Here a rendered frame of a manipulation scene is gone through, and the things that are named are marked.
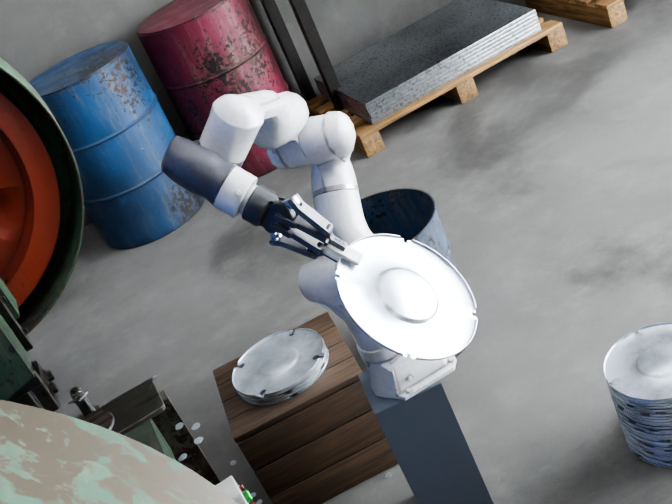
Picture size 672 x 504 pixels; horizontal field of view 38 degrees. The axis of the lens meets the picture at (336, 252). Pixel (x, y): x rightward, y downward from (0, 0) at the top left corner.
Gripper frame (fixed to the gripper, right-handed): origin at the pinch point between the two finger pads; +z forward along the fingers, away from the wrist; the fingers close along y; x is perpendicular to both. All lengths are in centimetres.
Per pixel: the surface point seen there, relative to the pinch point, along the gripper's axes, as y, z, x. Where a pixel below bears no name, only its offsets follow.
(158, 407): -57, -19, -12
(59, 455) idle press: 68, -8, -101
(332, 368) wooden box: -87, 13, 47
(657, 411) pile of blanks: -34, 85, 43
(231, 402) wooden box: -107, -8, 35
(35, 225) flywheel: -54, -67, 12
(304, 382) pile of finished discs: -88, 8, 39
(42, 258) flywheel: -61, -63, 10
